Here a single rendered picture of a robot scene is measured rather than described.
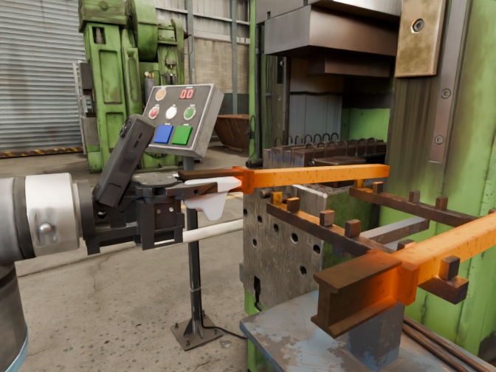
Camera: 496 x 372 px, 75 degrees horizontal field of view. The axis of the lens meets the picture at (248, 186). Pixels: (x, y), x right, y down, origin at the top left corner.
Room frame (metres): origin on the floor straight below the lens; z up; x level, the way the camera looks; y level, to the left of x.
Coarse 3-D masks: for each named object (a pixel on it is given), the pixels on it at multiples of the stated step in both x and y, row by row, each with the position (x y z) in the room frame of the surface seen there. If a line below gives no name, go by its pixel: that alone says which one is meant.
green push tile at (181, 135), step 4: (176, 128) 1.26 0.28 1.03; (180, 128) 1.25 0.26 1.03; (184, 128) 1.24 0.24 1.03; (188, 128) 1.23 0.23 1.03; (176, 132) 1.25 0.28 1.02; (180, 132) 1.24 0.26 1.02; (184, 132) 1.23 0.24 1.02; (188, 132) 1.22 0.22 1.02; (176, 136) 1.24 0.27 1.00; (180, 136) 1.23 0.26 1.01; (184, 136) 1.22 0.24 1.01; (188, 136) 1.22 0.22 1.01; (172, 140) 1.24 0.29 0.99; (176, 140) 1.23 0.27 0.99; (180, 140) 1.22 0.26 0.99; (184, 140) 1.21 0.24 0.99; (176, 144) 1.23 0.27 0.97; (180, 144) 1.22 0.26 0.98; (184, 144) 1.20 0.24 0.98
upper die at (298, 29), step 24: (288, 24) 0.96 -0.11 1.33; (312, 24) 0.89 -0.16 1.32; (336, 24) 0.94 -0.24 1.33; (360, 24) 0.99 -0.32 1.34; (384, 24) 1.05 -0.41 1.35; (264, 48) 1.06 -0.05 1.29; (288, 48) 0.96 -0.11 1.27; (312, 48) 0.94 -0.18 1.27; (336, 48) 0.94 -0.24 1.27; (360, 48) 0.99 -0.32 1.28; (384, 48) 1.05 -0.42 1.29
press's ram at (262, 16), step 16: (256, 0) 1.09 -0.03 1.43; (272, 0) 1.02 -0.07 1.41; (288, 0) 0.96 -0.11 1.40; (304, 0) 0.92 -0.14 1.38; (320, 0) 0.86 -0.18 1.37; (336, 0) 0.87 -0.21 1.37; (352, 0) 0.90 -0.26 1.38; (368, 0) 0.93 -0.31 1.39; (384, 0) 0.96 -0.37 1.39; (400, 0) 1.00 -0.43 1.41; (256, 16) 1.09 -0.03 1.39; (272, 16) 1.02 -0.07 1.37; (368, 16) 1.00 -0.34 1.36; (384, 16) 1.00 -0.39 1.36
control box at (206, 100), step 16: (176, 96) 1.37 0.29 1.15; (192, 96) 1.32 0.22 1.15; (208, 96) 1.28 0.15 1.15; (144, 112) 1.42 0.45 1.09; (160, 112) 1.37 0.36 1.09; (176, 112) 1.32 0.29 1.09; (208, 112) 1.27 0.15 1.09; (192, 128) 1.23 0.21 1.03; (208, 128) 1.26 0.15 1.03; (160, 144) 1.28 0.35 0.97; (192, 144) 1.19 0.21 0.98
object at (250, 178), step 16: (192, 176) 0.42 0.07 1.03; (208, 176) 0.43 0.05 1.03; (224, 176) 0.44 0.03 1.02; (240, 176) 0.46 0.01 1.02; (256, 176) 0.47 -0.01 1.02; (272, 176) 0.48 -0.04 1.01; (288, 176) 0.50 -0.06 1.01; (304, 176) 0.51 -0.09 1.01; (320, 176) 0.53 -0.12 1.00; (336, 176) 0.55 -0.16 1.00; (352, 176) 0.57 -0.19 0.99; (368, 176) 0.60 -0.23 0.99; (384, 176) 0.62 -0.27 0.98
